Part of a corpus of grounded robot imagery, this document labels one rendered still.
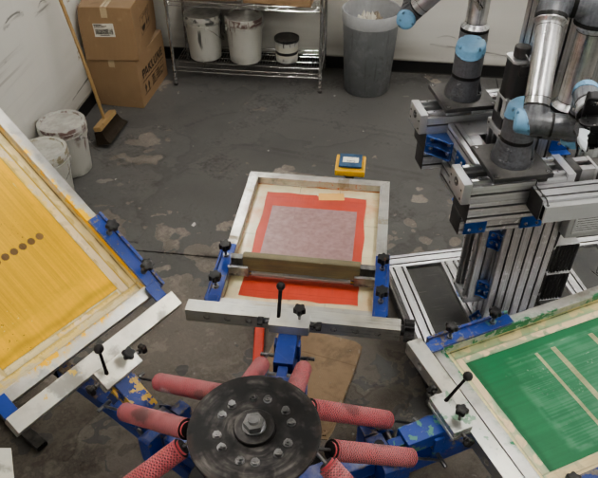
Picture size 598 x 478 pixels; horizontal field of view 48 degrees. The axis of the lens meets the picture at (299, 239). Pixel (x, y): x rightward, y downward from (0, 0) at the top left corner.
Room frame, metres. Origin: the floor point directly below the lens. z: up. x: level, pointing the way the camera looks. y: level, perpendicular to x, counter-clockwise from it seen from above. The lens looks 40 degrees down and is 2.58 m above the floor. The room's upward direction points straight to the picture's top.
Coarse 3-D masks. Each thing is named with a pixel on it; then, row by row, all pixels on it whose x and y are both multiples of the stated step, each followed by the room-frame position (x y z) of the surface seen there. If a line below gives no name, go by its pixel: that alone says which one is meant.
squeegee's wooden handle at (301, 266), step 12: (252, 252) 1.73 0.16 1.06; (252, 264) 1.70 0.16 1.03; (264, 264) 1.70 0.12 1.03; (276, 264) 1.69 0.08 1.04; (288, 264) 1.69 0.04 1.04; (300, 264) 1.68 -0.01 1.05; (312, 264) 1.68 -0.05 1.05; (324, 264) 1.67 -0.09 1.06; (336, 264) 1.67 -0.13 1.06; (348, 264) 1.67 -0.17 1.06; (360, 264) 1.67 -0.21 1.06; (312, 276) 1.68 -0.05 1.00; (324, 276) 1.67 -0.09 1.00; (336, 276) 1.66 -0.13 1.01; (348, 276) 1.66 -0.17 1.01
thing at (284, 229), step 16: (272, 208) 2.12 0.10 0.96; (288, 208) 2.12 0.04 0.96; (304, 208) 2.12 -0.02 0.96; (272, 224) 2.01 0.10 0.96; (288, 224) 2.01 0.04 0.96; (304, 224) 2.01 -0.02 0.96; (256, 240) 1.92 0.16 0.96; (272, 240) 1.92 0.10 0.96; (288, 240) 1.92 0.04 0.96; (304, 240) 1.92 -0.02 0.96; (304, 256) 1.82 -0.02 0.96; (240, 288) 1.65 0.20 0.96; (256, 288) 1.65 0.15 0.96; (272, 288) 1.65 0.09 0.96; (288, 288) 1.66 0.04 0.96
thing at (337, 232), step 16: (320, 208) 2.12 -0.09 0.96; (336, 208) 2.12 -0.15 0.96; (352, 208) 2.12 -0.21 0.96; (320, 224) 2.01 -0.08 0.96; (336, 224) 2.01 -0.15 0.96; (352, 224) 2.01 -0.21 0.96; (320, 240) 1.92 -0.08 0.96; (336, 240) 1.92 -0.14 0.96; (352, 240) 1.92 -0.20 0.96; (320, 256) 1.82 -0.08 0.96; (336, 256) 1.82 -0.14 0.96; (352, 256) 1.82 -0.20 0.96; (304, 288) 1.66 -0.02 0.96; (320, 288) 1.66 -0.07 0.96; (336, 288) 1.66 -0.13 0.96; (352, 288) 1.66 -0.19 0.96; (352, 304) 1.58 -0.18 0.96
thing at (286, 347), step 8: (280, 336) 1.36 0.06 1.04; (288, 336) 1.36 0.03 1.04; (296, 336) 1.36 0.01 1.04; (280, 344) 1.33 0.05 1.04; (288, 344) 1.33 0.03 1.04; (296, 344) 1.33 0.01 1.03; (280, 352) 1.30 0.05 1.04; (288, 352) 1.30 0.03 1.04; (296, 352) 1.33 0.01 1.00; (280, 360) 1.26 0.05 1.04; (288, 360) 1.26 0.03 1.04; (288, 368) 1.25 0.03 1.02
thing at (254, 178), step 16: (256, 176) 2.28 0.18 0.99; (272, 176) 2.28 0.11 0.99; (288, 176) 2.28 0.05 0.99; (304, 176) 2.28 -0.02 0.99; (320, 176) 2.28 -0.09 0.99; (368, 192) 2.23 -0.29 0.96; (384, 192) 2.18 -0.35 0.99; (240, 208) 2.07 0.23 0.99; (384, 208) 2.07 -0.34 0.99; (240, 224) 1.97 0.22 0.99; (384, 224) 1.97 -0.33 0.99; (240, 240) 1.91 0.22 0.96; (384, 240) 1.88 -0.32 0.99; (224, 288) 1.63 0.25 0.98; (256, 304) 1.54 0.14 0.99; (272, 304) 1.54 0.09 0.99; (288, 304) 1.54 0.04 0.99
